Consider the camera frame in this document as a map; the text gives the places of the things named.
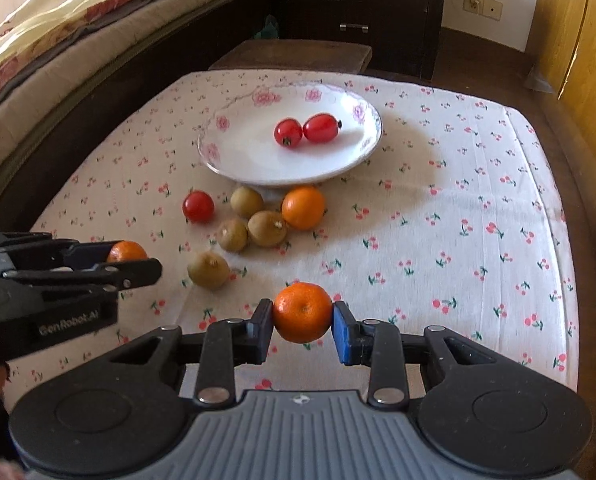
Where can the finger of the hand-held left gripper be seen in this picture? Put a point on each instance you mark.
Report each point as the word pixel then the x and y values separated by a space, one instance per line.
pixel 138 271
pixel 85 255

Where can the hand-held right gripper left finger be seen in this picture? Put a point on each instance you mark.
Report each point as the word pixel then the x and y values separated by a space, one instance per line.
pixel 262 332

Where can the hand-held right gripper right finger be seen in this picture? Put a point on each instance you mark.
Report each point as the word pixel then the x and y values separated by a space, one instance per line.
pixel 343 337

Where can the orange tangerine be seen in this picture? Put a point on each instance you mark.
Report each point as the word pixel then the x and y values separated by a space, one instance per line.
pixel 303 317
pixel 303 207
pixel 128 251

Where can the kiwi top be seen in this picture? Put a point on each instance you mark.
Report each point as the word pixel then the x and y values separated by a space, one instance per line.
pixel 246 201

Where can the white plate with pink flowers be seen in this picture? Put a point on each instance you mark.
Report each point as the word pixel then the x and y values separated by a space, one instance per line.
pixel 258 160

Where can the red cherry tomato with stem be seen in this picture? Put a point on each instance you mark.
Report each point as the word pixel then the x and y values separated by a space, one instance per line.
pixel 321 127

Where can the cherry print tablecloth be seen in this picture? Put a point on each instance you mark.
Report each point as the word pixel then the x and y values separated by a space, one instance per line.
pixel 453 220

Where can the bed with colourful blanket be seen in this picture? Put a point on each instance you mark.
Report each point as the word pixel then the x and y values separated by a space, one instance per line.
pixel 53 85

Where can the floral quilt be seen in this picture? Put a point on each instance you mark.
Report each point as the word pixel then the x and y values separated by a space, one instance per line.
pixel 78 5

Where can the dark wooden stool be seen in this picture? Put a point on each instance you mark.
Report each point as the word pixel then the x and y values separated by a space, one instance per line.
pixel 288 55

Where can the green cloth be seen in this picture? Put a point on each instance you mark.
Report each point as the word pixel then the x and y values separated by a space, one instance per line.
pixel 268 27

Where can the dark wooden dresser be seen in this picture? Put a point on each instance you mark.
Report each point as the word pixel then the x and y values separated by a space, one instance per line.
pixel 393 10

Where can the yellow wooden wardrobe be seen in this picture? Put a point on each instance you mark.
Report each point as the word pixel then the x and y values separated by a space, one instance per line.
pixel 578 60

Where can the dark wooden bed frame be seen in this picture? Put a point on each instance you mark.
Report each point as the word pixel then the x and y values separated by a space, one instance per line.
pixel 118 90

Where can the beige wall socket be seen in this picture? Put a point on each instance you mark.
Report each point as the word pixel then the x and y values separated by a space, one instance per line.
pixel 483 6

